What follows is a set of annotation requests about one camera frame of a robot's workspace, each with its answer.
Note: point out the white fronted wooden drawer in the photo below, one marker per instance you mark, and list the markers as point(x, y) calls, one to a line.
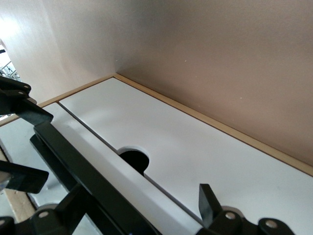
point(80, 135)

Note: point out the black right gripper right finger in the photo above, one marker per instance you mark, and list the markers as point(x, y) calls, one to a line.
point(220, 225)

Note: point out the white plain drawer front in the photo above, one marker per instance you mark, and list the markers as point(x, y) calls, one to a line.
point(195, 147)

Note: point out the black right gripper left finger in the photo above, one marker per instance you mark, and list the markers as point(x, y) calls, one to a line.
point(49, 220)

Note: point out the light wooden drawer cabinet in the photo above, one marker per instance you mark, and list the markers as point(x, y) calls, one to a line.
point(244, 138)

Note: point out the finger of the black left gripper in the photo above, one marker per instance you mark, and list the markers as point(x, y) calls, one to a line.
point(27, 180)
point(29, 110)

